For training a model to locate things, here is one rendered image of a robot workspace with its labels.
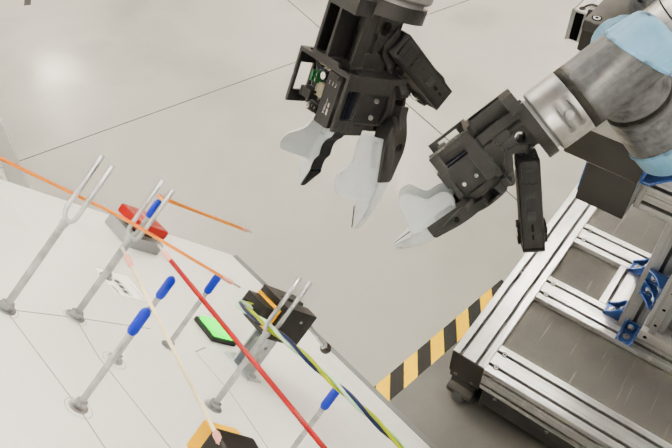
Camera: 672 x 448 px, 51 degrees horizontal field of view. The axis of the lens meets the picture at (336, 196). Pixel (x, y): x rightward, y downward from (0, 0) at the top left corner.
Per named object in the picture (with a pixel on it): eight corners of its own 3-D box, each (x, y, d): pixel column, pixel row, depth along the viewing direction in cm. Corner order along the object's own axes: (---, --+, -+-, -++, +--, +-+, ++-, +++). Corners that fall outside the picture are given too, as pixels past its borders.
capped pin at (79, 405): (77, 398, 50) (147, 301, 49) (91, 412, 49) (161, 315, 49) (63, 401, 48) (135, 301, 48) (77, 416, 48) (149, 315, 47)
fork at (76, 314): (61, 308, 60) (155, 175, 59) (77, 311, 62) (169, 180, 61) (72, 323, 59) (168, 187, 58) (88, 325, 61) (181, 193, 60)
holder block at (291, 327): (295, 347, 75) (317, 317, 75) (264, 338, 71) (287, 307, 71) (274, 323, 78) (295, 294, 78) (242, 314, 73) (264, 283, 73)
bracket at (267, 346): (260, 383, 74) (288, 346, 74) (246, 380, 72) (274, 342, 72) (238, 355, 77) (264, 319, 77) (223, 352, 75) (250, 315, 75)
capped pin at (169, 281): (104, 351, 58) (163, 268, 58) (120, 357, 59) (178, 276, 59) (107, 361, 57) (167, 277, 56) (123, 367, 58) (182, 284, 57)
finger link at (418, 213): (370, 215, 82) (433, 167, 79) (401, 252, 82) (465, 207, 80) (368, 224, 79) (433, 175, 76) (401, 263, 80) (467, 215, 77)
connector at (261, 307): (279, 331, 73) (291, 316, 73) (252, 322, 69) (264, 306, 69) (263, 313, 75) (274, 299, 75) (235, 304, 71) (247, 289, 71)
